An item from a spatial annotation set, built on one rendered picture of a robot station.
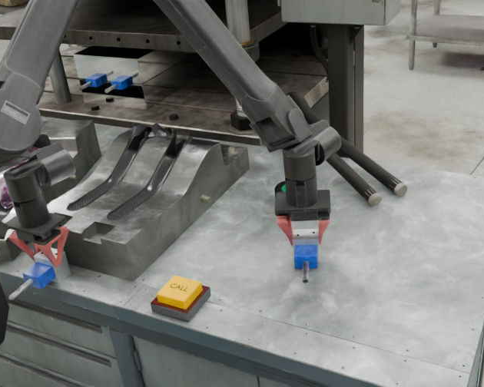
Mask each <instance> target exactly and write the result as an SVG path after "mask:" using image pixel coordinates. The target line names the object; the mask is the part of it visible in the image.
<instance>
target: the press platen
mask: <svg viewBox="0 0 484 387"><path fill-rule="evenodd" d="M205 2H206V3H207V4H208V5H209V6H210V7H211V9H212V10H213V11H214V13H215V14H216V15H217V17H218V18H219V19H220V20H221V21H222V22H223V23H224V25H225V26H226V27H227V13H226V6H225V0H205ZM247 7H248V16H249V26H250V40H249V41H248V42H244V43H240V45H241V46H242V48H243V49H244V50H245V52H246V53H248V54H249V56H250V57H251V58H252V60H253V61H254V62H256V61H257V60H258V59H259V58H260V50H259V41H261V40H262V39H264V38H266V37H267V36H268V35H270V34H272V33H273V32H275V31H276V30H277V29H279V28H281V27H283V26H284V25H285V24H287V23H288V22H283V21H282V13H281V6H278V3H277V0H247ZM25 9H26V7H25V8H21V9H19V10H17V11H14V12H10V13H8V14H5V15H1V16H0V39H1V40H11V39H12V36H13V34H14V33H15V29H16V28H17V26H18V23H19V22H20V20H21V18H22V15H23V13H24V11H25ZM227 29H228V28H227ZM62 44H73V45H97V46H108V47H121V48H144V49H156V50H168V51H192V52H196V50H195V49H194V48H193V47H192V45H191V44H190V43H189V42H188V40H187V39H186V38H185V37H184V36H183V35H182V34H181V33H180V31H179V30H178V29H177V28H176V26H175V25H174V24H173V23H172V21H171V20H170V19H169V18H168V17H167V16H166V15H165V14H164V12H163V11H162V10H161V9H160V7H159V6H158V5H157V4H156V3H155V2H154V1H153V0H80V1H79V3H78V6H77V8H76V10H75V13H74V16H73V17H72V20H71V22H70V25H69V26H68V30H67V31H66V33H65V36H64V38H63V41H62Z"/></svg>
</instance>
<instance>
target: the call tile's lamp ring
mask: <svg viewBox="0 0 484 387"><path fill-rule="evenodd" d="M202 288H204V289H203V291H202V292H201V293H200V294H199V295H198V297H197V298H196V299H195V300H194V301H193V302H192V304H190V305H189V307H188V308H187V309H181V308H177V307H175V306H170V305H167V304H164V303H159V302H156V301H157V296H156V297H155V298H154V300H153V301H152V302H151V303H152V304H155V305H158V306H163V307H166V308H168V309H173V310H176V311H179V312H182V313H186V314H188V312H189V311H190V310H191V309H192V308H193V306H194V305H195V304H196V303H197V301H198V300H199V299H200V298H201V297H202V296H203V295H204V294H205V293H206V291H207V290H208V289H209V288H210V287H209V286H203V285H202Z"/></svg>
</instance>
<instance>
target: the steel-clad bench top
mask: <svg viewBox="0 0 484 387"><path fill-rule="evenodd" d="M94 126H95V130H96V134H97V138H98V144H99V147H100V151H101V157H100V158H99V159H98V161H97V162H96V163H95V164H94V166H93V167H92V168H91V169H90V170H89V172H87V173H86V175H85V176H84V177H83V178H82V180H81V181H80V182H79V183H78V185H79V184H81V183H83V182H84V181H86V180H87V179H88V178H89V177H90V176H91V175H92V174H93V173H94V171H95V169H96V168H97V166H98V165H99V163H100V162H101V159H102V157H103V156H104V154H105V152H106V151H107V149H108V148H109V146H110V145H111V143H112V142H113V140H114V139H115V138H116V137H117V136H118V135H120V134H122V133H124V132H125V131H128V130H132V129H133V128H126V127H116V126H111V125H104V124H94ZM192 139H198V140H204V141H214V142H220V144H227V145H233V146H238V147H247V149H248V157H249V166H250V169H249V170H248V171H247V172H246V173H245V174H244V175H243V176H242V177H241V178H240V179H239V180H237V181H236V182H235V183H234V184H233V185H232V186H231V187H230V188H229V189H228V190H227V191H226V192H225V193H224V194H223V195H222V196H221V197H220V198H219V199H218V200H217V201H216V202H215V203H214V204H213V205H212V206H211V207H210V208H209V209H208V210H207V211H206V212H204V213H203V214H202V215H201V216H200V217H199V218H198V219H197V220H196V221H195V222H194V223H193V224H192V225H191V226H190V227H189V228H188V229H187V230H186V231H185V232H184V233H183V234H182V235H181V236H180V237H179V238H178V239H177V240H176V241H175V242H174V243H173V244H171V245H170V246H169V247H168V248H167V249H166V250H165V251H164V252H163V253H162V254H161V255H160V256H159V257H158V258H157V259H156V260H155V261H154V262H153V263H152V264H151V265H150V266H149V267H148V268H147V269H146V270H145V271H144V272H143V273H142V274H141V275H140V276H139V277H138V278H137V279H136V280H135V281H134V282H131V281H129V280H125V279H121V278H117V277H114V276H109V275H106V274H103V273H98V272H95V271H92V270H87V269H84V268H81V267H78V266H73V265H70V264H68V265H69V268H70V271H71V273H70V274H69V275H68V276H67V277H65V278H64V279H63V280H62V281H61V282H60V283H56V282H53V281H51V282H50V283H49V284H47V285H46V286H50V287H52V288H55V289H59V290H62V291H65V292H68V293H73V294H75V295H78V296H83V297H85V298H88V299H93V300H95V301H98V302H101V303H106V304H108V305H111V306H116V307H118V308H122V309H126V310H128V311H132V312H134V313H139V314H141V315H144V316H149V317H151V318H155V319H159V320H162V321H165V322H167V323H172V324H174V325H177V326H182V327H184V328H188V329H192V330H195V331H198V332H202V333H205V334H208V335H211V336H215V337H218V338H221V339H225V340H228V341H231V342H235V343H238V344H241V345H244V346H248V347H251V348H254V349H259V350H261V351H264V352H268V353H271V354H274V355H277V356H281V357H284V358H287V359H292V360H294V361H297V362H302V363H304V364H307V365H310V366H315V367H317V368H320V369H325V370H327V371H330V372H335V373H337V374H341V375H344V376H348V377H350V378H353V379H358V380H360V381H364V382H368V383H370V384H374V385H378V386H381V387H467V385H468V381H469V376H470V373H471V370H472V364H473V361H474V358H475V355H476V350H477V347H478V344H479V338H480V335H481V332H482V327H483V323H484V177H480V176H475V175H469V174H458V173H453V172H446V171H441V170H430V169H424V168H418V167H407V166H402V165H396V164H385V163H380V162H376V163H377V164H379V165H380V166H381V167H382V168H384V169H385V170H387V171H388V172H389V173H391V174H392V175H393V176H394V177H396V178H397V179H398V180H400V181H401V182H402V183H404V184H405V185H406V186H407V190H406V192H405V193H404V195H402V196H397V195H396V194H395V193H394V192H392V191H391V190H390V189H388V188H387V187H386V186H384V185H383V184H382V183H380V182H379V181H378V180H377V179H376V178H375V177H373V176H372V175H370V174H369V173H368V172H366V171H365V170H364V169H363V168H362V167H360V166H359V165H358V164H356V163H355V162H354V161H352V160H351V159H350V158H345V157H341V158H342V159H343V160H344V161H345V162H346V163H347V164H348V165H349V166H350V167H351V168H352V169H354V170H355V171H356V172H357V173H358V174H359V175H360V176H361V177H362V178H363V179H364V180H365V181H366V182H367V183H368V184H369V185H370V186H371V187H372V188H373V189H374V190H375V191H376V192H377V193H378V194H379V195H380V196H381V197H382V200H381V202H380V203H379V204H378V205H376V206H374V207H373V206H371V205H370V204H369V203H368V202H367V201H366V200H365V199H364V198H363V197H362V196H361V195H360V194H359V193H358V192H357V191H356V190H355V189H354V188H353V187H352V186H351V185H350V184H349V183H348V182H347V181H346V180H345V179H344V178H343V177H342V176H341V175H340V174H339V173H338V172H337V171H336V170H335V169H334V168H333V167H332V166H331V165H330V164H329V163H328V162H327V161H326V160H325V161H324V162H323V163H322V164H321V165H318V166H316V172H317V189H318V190H330V206H331V213H330V223H329V225H328V227H327V228H326V230H325V232H324V234H323V238H322V242H321V244H320V261H319V262H317V268H316V269H309V282H308V283H303V282H302V272H303V269H295V266H294V258H293V246H291V244H290V241H289V240H288V237H287V235H286V234H285V233H284V232H283V231H282V230H281V229H280V227H279V226H278V225H277V216H276V215H275V211H274V207H275V192H274V188H275V186H276V185H278V184H279V183H280V182H282V181H285V175H284V167H283V149H279V150H276V151H273V152H270V153H269V151H268V149H267V147H262V146H256V145H250V144H239V143H234V142H228V141H217V140H211V139H206V138H199V137H192ZM78 185H77V186H78ZM173 276H180V277H184V278H187V279H190V280H195V281H198V282H201V284H202V285H203V286H209V287H210V288H211V297H210V298H209V299H208V300H207V302H206V303H205V304H204V305H203V306H202V307H201V308H200V309H199V310H198V312H197V313H196V314H195V315H194V317H193V318H192V319H191V321H190V322H185V321H183V320H180V319H175V318H172V317H170V316H165V315H162V314H160V313H155V312H152V310H151V302H152V301H153V300H154V298H155V297H156V296H157V293H158V292H159V291H160V290H161V289H162V288H163V287H164V286H165V285H166V283H167V282H168V281H169V280H170V279H171V278H172V277H173Z"/></svg>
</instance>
